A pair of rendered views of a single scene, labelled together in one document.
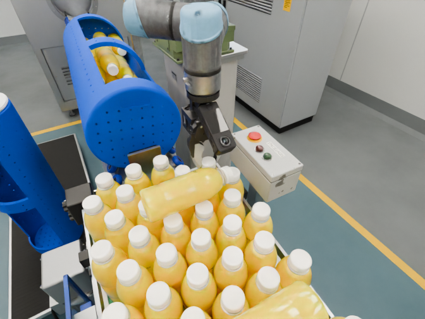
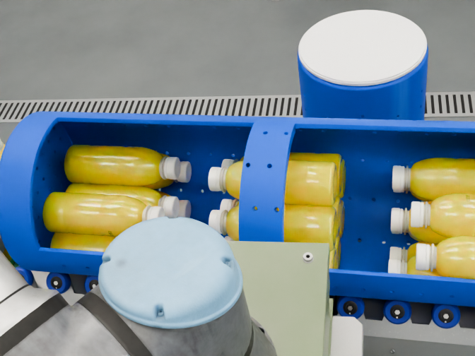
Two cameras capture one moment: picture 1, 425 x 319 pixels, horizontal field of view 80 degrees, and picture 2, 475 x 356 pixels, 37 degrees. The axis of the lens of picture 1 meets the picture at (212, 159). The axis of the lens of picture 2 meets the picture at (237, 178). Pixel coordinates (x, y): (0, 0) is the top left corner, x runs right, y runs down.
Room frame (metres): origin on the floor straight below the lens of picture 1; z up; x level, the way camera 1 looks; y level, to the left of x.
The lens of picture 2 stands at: (1.54, -0.18, 1.95)
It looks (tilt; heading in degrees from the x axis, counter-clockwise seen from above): 44 degrees down; 136
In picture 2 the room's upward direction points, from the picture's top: 11 degrees counter-clockwise
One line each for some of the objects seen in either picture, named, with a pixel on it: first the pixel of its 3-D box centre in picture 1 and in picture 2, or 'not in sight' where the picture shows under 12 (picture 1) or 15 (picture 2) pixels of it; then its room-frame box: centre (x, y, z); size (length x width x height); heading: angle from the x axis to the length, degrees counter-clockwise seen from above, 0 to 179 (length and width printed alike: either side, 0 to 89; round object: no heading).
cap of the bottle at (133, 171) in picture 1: (133, 170); not in sight; (0.45, 0.20, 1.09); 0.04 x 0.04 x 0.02
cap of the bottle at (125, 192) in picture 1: (124, 192); not in sight; (0.38, 0.20, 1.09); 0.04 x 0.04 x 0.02
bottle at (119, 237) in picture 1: (125, 242); not in sight; (0.31, 0.21, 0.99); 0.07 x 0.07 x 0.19
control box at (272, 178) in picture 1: (262, 161); not in sight; (0.53, -0.14, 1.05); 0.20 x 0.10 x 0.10; 27
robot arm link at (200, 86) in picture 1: (201, 80); not in sight; (0.50, 0.02, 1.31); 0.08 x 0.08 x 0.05
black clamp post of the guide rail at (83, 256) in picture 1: (88, 262); not in sight; (0.28, 0.30, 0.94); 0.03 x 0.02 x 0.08; 27
